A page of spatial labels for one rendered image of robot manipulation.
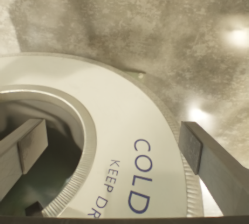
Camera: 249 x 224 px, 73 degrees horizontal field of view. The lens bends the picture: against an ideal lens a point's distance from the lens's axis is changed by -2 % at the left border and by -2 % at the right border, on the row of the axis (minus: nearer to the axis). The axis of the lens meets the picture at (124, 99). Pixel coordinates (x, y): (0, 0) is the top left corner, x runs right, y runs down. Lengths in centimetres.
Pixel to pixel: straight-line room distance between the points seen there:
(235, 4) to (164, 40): 42
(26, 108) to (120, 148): 48
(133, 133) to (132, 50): 69
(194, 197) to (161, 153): 14
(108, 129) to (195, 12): 84
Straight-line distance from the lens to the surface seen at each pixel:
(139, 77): 121
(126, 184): 50
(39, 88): 78
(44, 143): 17
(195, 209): 53
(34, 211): 50
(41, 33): 125
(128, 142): 57
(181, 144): 16
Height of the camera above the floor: 106
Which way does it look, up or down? 50 degrees down
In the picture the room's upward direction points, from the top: 177 degrees counter-clockwise
